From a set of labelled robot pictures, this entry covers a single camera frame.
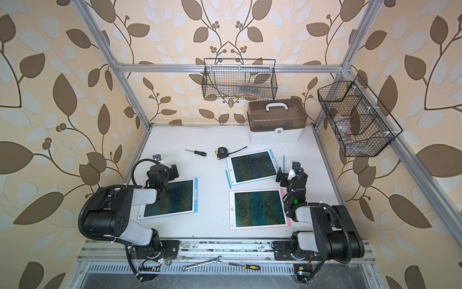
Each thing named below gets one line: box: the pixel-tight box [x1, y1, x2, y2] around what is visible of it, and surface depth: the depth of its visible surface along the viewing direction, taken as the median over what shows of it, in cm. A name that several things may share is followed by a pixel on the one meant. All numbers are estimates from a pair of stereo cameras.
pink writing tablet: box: [228, 188, 292, 230], surface depth 86 cm
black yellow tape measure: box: [215, 145, 248, 160], surface depth 107 cm
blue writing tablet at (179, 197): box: [137, 177, 199, 221], surface depth 90 cm
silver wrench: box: [181, 255, 224, 271], surface depth 72 cm
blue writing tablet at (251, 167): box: [225, 149, 280, 187], surface depth 102 cm
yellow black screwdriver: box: [228, 262, 261, 271], surface depth 72 cm
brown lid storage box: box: [246, 98, 308, 144], surface depth 104 cm
